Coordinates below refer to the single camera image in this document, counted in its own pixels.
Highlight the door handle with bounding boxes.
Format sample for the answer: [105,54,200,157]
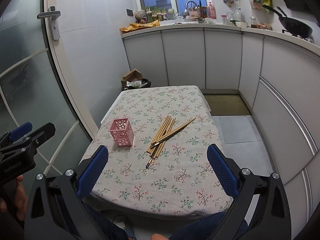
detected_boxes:
[37,6,61,41]

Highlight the black trash bin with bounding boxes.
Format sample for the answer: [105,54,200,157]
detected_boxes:
[122,79,151,90]

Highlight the glass sliding door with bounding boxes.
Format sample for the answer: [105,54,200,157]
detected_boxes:
[1,0,92,187]

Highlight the yellow paper bags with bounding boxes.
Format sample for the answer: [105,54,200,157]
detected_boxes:
[119,20,161,34]

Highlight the pink perforated utensil holder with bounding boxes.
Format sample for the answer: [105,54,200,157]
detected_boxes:
[109,118,134,147]

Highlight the olive floor mat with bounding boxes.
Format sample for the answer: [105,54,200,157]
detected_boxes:
[204,94,251,116]

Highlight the white kitchen cabinets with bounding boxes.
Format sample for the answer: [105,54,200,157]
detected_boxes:
[122,25,319,237]

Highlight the person's left hand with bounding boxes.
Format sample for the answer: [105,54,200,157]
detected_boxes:
[14,175,28,221]

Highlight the chrome faucet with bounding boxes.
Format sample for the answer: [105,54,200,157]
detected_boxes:
[185,0,198,12]

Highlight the black wok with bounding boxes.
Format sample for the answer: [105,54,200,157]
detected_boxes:
[263,4,313,39]

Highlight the pink soap bottle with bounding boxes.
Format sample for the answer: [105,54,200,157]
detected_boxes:
[207,2,216,20]

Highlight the brown cardboard box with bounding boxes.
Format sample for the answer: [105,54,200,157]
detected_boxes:
[121,69,143,88]

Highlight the floral tablecloth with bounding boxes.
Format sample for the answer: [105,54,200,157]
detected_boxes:
[84,86,232,218]

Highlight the black chopstick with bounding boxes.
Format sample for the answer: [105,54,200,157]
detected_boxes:
[145,123,181,169]

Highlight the bamboo chopstick bundle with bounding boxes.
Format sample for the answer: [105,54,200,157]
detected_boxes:
[146,115,175,157]

